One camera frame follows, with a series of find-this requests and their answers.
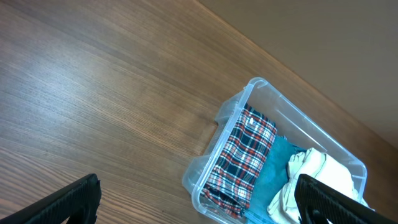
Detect blue denim jeans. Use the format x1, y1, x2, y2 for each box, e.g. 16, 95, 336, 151
244, 136, 305, 224

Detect clear plastic storage container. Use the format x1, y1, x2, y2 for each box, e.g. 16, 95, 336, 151
182, 77, 368, 223

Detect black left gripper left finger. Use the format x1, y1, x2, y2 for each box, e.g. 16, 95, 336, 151
1, 174, 101, 224

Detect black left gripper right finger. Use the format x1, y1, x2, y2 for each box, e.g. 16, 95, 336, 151
294, 174, 397, 224

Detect cream garment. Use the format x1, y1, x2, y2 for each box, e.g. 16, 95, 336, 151
267, 148, 368, 223

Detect red plaid shirt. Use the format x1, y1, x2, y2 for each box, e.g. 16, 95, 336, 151
201, 104, 277, 218

